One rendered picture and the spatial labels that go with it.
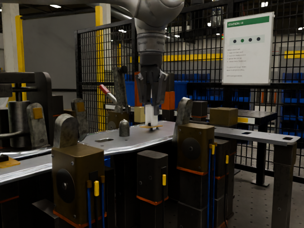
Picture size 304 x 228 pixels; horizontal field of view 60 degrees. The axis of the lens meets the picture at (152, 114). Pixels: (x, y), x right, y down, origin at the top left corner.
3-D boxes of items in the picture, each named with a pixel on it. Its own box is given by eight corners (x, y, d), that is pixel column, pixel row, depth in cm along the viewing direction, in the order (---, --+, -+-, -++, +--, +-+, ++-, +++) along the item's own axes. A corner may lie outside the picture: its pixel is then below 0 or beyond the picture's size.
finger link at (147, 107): (146, 105, 87) (144, 105, 88) (146, 125, 88) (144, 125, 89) (152, 104, 89) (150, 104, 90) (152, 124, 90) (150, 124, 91)
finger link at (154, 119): (155, 104, 89) (157, 104, 88) (156, 125, 89) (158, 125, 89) (150, 105, 86) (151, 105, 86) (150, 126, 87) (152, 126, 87)
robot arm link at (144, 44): (152, 31, 79) (152, 52, 80) (170, 35, 86) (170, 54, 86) (130, 35, 85) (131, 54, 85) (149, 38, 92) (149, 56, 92)
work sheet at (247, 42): (269, 85, 114) (273, 11, 111) (221, 84, 129) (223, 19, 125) (271, 85, 116) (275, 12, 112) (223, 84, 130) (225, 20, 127)
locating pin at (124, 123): (124, 142, 77) (124, 120, 77) (116, 140, 79) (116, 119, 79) (131, 140, 80) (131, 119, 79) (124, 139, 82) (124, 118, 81)
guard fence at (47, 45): (111, 175, 327) (107, 7, 302) (104, 178, 315) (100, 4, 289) (28, 163, 376) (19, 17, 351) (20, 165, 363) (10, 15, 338)
